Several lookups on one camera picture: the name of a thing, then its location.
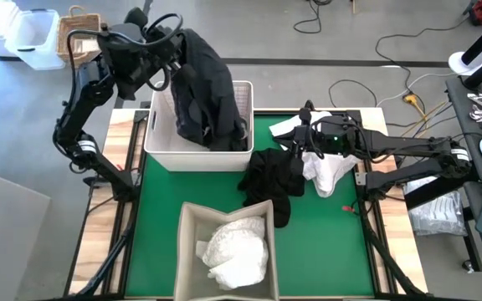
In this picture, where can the beige fabric storage bin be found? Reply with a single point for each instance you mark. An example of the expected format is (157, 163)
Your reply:
(186, 251)

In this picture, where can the woven wicker basket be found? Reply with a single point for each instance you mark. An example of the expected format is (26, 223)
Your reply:
(82, 21)

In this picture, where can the large black jacket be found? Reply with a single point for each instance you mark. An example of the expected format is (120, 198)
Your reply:
(207, 92)

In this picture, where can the small red tag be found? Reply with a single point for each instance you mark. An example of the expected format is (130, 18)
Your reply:
(347, 208)

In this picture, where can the black aluminium frame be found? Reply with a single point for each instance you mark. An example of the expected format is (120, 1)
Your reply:
(385, 257)

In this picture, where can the yellow power plug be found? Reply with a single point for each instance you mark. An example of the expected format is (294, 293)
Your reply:
(411, 99)

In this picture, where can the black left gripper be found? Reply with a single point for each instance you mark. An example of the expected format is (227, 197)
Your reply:
(180, 54)

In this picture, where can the green table mat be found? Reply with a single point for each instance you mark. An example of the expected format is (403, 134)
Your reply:
(161, 209)

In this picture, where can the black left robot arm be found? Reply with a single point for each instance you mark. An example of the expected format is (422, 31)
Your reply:
(82, 92)

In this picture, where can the white smooth t-shirt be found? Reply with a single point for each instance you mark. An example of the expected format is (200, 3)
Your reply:
(329, 175)

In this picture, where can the small black garment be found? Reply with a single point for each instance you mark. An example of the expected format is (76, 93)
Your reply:
(270, 175)

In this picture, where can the white fluffy garment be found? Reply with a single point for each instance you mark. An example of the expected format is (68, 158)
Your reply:
(237, 255)

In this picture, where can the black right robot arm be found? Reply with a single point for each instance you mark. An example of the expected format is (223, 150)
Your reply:
(412, 144)

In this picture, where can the grey side cart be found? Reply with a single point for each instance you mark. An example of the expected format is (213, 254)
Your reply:
(460, 108)

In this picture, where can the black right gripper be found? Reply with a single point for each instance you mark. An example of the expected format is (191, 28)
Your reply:
(301, 142)

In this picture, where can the white perforated plastic laundry basket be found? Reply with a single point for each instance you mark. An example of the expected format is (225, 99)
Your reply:
(191, 161)

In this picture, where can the black table clamp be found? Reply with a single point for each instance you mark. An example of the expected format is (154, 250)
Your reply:
(309, 104)

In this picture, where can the white-based stand with black pole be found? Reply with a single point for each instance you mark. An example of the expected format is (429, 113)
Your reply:
(458, 62)

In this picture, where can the white paper sheet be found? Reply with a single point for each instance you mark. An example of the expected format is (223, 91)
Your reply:
(83, 46)

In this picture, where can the clear plastic bag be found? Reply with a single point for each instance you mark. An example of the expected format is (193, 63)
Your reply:
(437, 213)

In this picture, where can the grey board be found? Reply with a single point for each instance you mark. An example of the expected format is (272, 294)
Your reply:
(6, 242)

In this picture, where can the black caster wheel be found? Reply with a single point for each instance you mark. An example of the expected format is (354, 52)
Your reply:
(468, 265)

